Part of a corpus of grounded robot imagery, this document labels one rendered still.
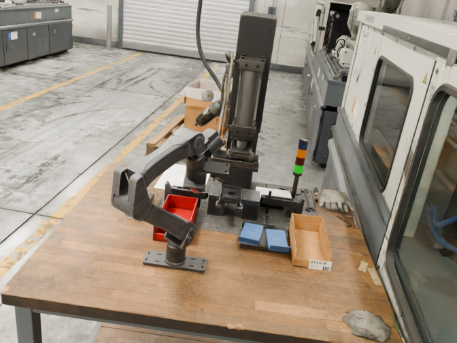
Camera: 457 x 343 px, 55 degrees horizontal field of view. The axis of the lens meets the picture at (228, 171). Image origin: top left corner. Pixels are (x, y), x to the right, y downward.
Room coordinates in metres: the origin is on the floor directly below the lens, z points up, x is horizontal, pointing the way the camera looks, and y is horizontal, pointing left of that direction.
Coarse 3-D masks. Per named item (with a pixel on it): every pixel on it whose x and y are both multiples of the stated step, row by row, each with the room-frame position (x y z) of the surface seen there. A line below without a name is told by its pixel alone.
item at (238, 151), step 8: (232, 144) 1.58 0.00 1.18; (240, 144) 1.56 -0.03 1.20; (248, 144) 1.64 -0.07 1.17; (216, 152) 1.59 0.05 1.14; (224, 152) 1.60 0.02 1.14; (232, 152) 1.52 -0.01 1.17; (240, 152) 1.52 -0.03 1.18; (248, 152) 1.52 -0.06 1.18; (216, 160) 1.53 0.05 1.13; (224, 160) 1.53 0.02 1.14; (232, 160) 1.53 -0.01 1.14; (240, 160) 1.54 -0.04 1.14; (248, 160) 1.55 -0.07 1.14; (256, 160) 1.56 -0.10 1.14; (232, 168) 1.53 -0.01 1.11; (240, 168) 1.53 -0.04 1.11; (248, 168) 1.53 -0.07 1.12; (256, 168) 1.52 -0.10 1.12
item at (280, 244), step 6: (270, 234) 1.39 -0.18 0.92; (276, 234) 1.40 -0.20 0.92; (282, 234) 1.40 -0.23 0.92; (270, 240) 1.35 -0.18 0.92; (276, 240) 1.36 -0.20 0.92; (282, 240) 1.36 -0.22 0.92; (270, 246) 1.28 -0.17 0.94; (276, 246) 1.28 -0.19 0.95; (282, 246) 1.28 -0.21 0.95; (288, 246) 1.28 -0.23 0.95
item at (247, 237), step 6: (246, 228) 1.42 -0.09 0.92; (252, 228) 1.42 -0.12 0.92; (258, 228) 1.43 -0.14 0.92; (246, 234) 1.37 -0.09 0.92; (252, 234) 1.38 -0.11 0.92; (258, 234) 1.38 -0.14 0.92; (240, 240) 1.32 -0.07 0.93; (246, 240) 1.31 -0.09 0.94; (252, 240) 1.30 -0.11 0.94; (258, 240) 1.34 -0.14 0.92
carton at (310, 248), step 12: (300, 216) 1.49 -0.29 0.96; (312, 216) 1.49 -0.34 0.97; (300, 228) 1.49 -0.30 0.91; (312, 228) 1.49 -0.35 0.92; (324, 228) 1.41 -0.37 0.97; (300, 240) 1.41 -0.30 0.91; (312, 240) 1.42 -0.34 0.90; (324, 240) 1.36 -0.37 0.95; (300, 252) 1.32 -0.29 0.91; (312, 252) 1.33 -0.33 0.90; (324, 252) 1.32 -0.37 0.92; (300, 264) 1.24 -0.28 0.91; (312, 264) 1.24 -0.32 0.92; (324, 264) 1.24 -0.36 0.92
